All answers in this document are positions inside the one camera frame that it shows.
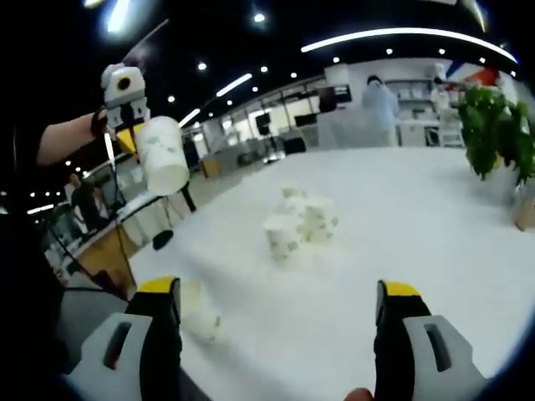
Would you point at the red blue white banner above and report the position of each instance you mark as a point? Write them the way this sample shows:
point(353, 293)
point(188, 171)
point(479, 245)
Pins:
point(480, 77)

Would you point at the curved ceiling light strip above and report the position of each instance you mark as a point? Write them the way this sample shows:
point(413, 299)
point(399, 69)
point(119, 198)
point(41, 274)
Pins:
point(418, 30)

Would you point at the tan box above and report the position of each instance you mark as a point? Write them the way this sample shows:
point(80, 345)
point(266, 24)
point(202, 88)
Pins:
point(211, 168)

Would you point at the black wrist band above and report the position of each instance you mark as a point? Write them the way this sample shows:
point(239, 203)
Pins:
point(99, 122)

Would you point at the frosted partition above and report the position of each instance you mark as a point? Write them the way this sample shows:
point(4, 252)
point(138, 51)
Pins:
point(342, 129)

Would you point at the cluster of paper cups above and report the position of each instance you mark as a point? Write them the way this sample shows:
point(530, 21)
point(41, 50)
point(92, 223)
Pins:
point(301, 225)

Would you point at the dark wall screen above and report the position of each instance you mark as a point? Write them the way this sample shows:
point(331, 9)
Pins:
point(334, 98)

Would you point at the small glass jar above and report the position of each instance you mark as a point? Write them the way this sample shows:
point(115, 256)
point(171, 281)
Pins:
point(526, 213)

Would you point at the black box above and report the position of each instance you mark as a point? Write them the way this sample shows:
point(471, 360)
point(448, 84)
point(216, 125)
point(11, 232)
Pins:
point(295, 144)

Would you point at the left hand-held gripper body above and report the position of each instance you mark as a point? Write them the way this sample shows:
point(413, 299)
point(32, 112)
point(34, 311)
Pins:
point(123, 85)

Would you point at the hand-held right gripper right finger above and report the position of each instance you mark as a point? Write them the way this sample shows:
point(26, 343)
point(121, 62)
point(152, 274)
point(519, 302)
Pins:
point(453, 376)

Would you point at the person's black clothing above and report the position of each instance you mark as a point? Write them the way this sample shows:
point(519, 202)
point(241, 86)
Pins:
point(29, 301)

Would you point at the person's right hand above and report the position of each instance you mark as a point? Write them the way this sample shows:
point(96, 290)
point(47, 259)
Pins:
point(358, 394)

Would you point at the black monitor on stand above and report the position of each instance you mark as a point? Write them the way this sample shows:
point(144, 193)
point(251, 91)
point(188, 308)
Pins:
point(263, 121)

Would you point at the wooden side cabinet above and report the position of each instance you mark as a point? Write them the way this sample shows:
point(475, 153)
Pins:
point(104, 259)

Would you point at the small black device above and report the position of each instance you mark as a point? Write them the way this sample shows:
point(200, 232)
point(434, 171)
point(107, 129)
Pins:
point(163, 239)

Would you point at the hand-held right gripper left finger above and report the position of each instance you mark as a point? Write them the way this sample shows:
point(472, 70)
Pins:
point(104, 367)

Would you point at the white shelf unit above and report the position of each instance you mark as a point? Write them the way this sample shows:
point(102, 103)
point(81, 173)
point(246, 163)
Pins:
point(422, 117)

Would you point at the green potted plant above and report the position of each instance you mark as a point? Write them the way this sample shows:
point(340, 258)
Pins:
point(493, 125)

